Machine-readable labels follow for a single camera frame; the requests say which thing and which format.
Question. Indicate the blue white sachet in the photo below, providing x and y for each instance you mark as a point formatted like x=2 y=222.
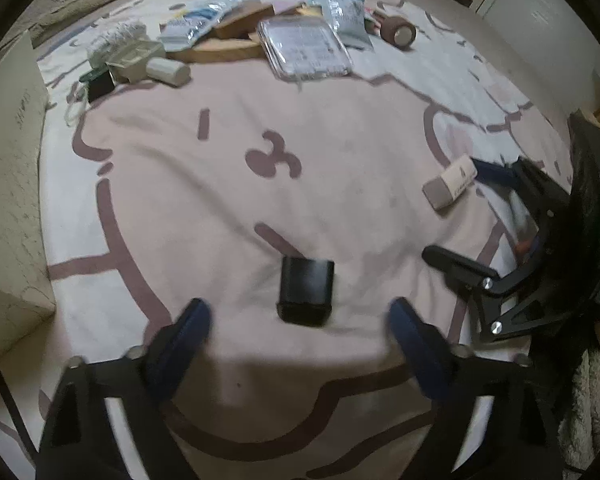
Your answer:
x=183 y=31

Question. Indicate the clear plastic packaged card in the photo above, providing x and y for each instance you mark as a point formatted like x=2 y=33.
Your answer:
x=302 y=48

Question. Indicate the blue white pouch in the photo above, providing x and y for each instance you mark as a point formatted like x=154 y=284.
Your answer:
x=347 y=20

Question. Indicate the white cylinder bottle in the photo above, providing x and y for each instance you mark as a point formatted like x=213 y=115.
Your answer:
x=171 y=72

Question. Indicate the white cabinet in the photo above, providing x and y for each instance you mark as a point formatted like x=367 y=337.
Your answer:
x=554 y=42

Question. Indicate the rectangular wooden block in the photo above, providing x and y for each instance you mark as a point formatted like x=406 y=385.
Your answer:
x=242 y=20

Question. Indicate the black binder clip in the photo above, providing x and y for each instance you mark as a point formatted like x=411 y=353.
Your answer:
x=98 y=83

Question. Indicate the small black box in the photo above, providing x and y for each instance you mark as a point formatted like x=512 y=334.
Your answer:
x=305 y=291

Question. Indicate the round wooden board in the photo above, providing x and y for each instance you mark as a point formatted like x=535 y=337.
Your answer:
x=215 y=50

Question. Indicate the beige plastic tray tool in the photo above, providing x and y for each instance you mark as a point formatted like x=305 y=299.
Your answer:
x=129 y=63

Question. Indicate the brown bandage tape roll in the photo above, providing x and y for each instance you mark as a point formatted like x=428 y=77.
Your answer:
x=398 y=32

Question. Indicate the white knitted cloth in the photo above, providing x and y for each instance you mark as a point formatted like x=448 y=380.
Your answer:
x=104 y=46

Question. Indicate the white shoe box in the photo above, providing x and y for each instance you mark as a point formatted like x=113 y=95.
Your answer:
x=26 y=296

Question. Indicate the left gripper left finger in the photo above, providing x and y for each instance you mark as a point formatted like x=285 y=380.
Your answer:
x=173 y=348

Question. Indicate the white eraser box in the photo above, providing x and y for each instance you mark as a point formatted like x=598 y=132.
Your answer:
x=448 y=186

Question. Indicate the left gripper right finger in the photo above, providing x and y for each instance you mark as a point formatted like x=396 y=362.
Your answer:
x=424 y=348

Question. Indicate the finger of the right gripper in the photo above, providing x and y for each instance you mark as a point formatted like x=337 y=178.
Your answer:
x=458 y=268
x=492 y=174

